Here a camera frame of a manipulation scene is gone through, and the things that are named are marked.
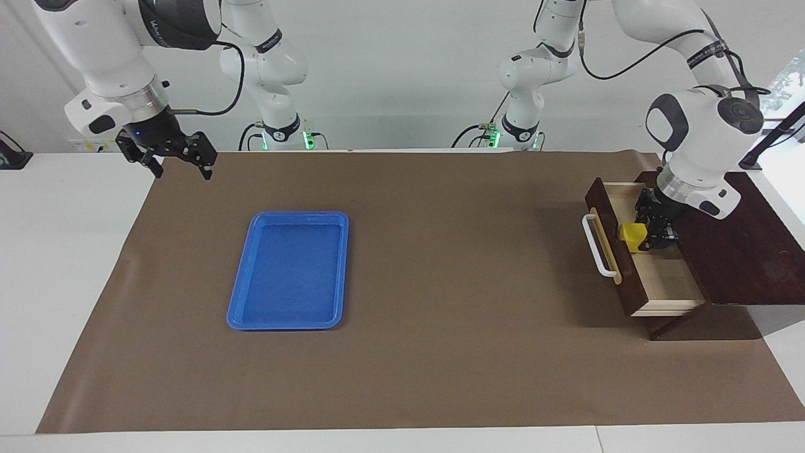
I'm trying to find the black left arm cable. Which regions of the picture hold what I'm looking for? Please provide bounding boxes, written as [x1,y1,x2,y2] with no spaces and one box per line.
[575,19,771,96]

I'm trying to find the white wall socket box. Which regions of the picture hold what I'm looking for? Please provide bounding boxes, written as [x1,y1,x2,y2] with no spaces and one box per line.
[69,138,123,153]

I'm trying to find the dark wooden drawer cabinet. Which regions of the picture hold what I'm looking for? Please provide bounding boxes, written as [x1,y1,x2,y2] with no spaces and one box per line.
[635,170,805,341]

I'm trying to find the black angled pole stand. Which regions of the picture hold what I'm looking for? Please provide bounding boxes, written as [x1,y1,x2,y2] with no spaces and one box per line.
[737,101,805,172]

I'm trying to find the bright window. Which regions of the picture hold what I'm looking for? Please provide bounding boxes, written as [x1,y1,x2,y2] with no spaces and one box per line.
[758,53,805,120]

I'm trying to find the black left base cable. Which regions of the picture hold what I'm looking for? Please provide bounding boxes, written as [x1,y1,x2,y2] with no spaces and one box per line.
[451,94,508,150]

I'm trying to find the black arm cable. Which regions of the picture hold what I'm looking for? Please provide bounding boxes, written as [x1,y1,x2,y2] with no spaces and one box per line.
[165,38,246,117]
[575,19,771,96]

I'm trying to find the yellow cube block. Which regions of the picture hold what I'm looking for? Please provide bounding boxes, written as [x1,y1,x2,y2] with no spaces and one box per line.
[618,222,648,254]

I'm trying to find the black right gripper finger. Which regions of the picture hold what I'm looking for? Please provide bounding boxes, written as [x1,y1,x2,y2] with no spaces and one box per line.
[116,136,163,179]
[182,132,218,181]

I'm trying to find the black base cable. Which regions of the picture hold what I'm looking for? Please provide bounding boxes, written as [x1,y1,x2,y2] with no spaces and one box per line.
[238,123,265,152]
[451,94,508,150]

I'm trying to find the dark wooden drawer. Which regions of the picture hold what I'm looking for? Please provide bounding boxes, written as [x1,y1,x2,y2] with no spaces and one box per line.
[584,178,706,318]

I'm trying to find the white drawer handle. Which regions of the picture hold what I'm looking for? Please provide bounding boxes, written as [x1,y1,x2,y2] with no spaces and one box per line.
[582,214,620,279]

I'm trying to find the blue plastic tray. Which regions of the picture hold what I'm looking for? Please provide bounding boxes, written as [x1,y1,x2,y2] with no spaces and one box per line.
[226,211,350,332]

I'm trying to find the black right base cable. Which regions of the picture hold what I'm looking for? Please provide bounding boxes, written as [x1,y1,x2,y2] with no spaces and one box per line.
[238,123,265,152]

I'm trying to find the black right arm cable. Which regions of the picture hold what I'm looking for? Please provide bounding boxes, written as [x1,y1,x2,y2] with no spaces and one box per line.
[165,38,246,117]

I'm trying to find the brown paper table mat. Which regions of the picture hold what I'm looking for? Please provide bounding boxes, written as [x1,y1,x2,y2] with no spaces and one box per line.
[36,150,805,435]

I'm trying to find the black table clamp stand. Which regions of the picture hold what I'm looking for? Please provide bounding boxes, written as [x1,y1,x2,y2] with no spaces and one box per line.
[0,131,33,171]

